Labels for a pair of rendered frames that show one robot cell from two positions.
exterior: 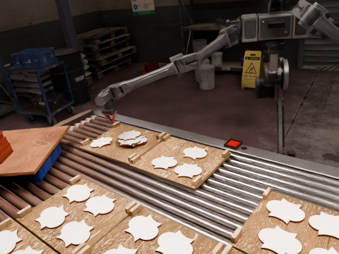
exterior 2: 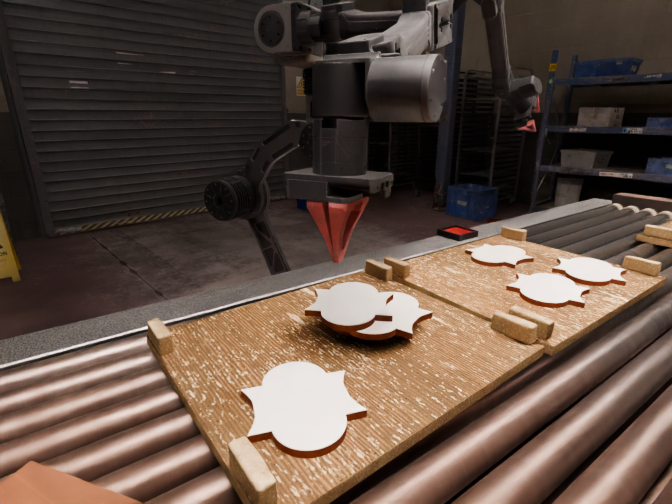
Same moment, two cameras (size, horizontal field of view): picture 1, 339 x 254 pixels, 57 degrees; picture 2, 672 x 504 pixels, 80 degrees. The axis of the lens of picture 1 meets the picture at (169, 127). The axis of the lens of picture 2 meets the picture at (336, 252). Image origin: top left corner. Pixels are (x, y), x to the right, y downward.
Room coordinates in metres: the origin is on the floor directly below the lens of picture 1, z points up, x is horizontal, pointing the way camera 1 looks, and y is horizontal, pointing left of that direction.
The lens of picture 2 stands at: (1.56, 0.75, 1.22)
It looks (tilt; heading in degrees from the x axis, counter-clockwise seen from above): 19 degrees down; 284
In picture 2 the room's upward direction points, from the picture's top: straight up
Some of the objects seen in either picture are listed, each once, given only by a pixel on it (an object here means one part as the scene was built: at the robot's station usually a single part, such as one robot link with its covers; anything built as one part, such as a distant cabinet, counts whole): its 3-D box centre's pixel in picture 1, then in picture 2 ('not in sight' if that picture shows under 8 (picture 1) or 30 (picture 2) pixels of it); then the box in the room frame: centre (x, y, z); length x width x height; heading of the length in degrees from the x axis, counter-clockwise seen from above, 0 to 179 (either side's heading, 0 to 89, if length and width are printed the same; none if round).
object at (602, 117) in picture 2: not in sight; (600, 117); (-0.21, -4.62, 1.20); 0.36 x 0.28 x 0.22; 134
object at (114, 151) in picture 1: (124, 142); (340, 345); (1.67, 0.28, 0.93); 0.41 x 0.35 x 0.02; 51
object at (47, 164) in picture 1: (24, 159); not in sight; (1.53, 0.83, 0.97); 0.31 x 0.31 x 0.10; 84
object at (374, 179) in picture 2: (108, 104); (339, 154); (1.66, 0.33, 1.18); 0.10 x 0.07 x 0.07; 169
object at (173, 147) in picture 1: (180, 160); (517, 276); (1.39, -0.04, 0.93); 0.41 x 0.35 x 0.02; 49
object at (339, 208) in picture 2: (111, 115); (328, 220); (1.67, 0.33, 1.11); 0.07 x 0.07 x 0.09; 79
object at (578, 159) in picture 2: not in sight; (584, 158); (-0.14, -4.62, 0.74); 0.44 x 0.36 x 0.20; 132
